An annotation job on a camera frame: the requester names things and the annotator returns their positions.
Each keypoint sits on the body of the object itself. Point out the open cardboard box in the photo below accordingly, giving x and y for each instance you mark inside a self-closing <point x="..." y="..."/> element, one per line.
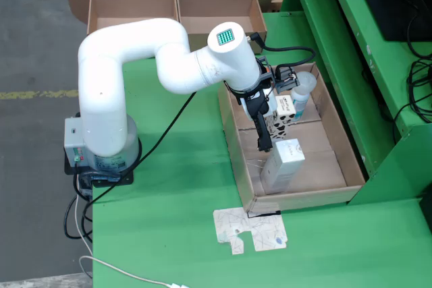
<point x="216" y="4"/>
<point x="135" y="4"/>

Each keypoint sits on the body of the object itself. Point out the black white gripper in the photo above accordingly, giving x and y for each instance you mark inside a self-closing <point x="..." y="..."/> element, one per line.
<point x="251" y="102"/>

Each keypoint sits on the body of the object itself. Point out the gray robot controller box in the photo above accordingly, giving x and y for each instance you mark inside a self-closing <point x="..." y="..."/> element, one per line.
<point x="72" y="139"/>

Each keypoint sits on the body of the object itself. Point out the cow print hand cream box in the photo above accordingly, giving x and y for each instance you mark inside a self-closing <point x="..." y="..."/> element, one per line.
<point x="285" y="107"/>

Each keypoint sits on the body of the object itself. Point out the gray wrist camera module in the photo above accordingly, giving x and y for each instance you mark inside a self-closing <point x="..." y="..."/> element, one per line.
<point x="287" y="79"/>

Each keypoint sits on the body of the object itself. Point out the green metal shelf unit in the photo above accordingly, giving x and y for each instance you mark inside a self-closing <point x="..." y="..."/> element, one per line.
<point x="337" y="31"/>

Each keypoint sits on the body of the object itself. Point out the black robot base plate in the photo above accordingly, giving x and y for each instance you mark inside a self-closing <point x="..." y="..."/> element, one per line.
<point x="114" y="181"/>

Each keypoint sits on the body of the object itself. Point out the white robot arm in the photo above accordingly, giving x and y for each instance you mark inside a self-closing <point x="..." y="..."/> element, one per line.
<point x="101" y="99"/>

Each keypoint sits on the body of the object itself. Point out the white d'Alba carton box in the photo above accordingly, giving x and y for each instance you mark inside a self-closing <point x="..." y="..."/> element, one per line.
<point x="280" y="166"/>

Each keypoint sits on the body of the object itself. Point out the white bottle teal label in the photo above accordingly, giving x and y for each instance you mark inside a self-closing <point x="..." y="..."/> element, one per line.
<point x="305" y="80"/>

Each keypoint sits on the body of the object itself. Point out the shallow cardboard tray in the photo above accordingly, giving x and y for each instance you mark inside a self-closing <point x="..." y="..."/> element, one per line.
<point x="303" y="173"/>

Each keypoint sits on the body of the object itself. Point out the flattened patterned white carton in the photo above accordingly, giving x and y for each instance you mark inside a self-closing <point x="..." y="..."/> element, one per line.
<point x="260" y="230"/>

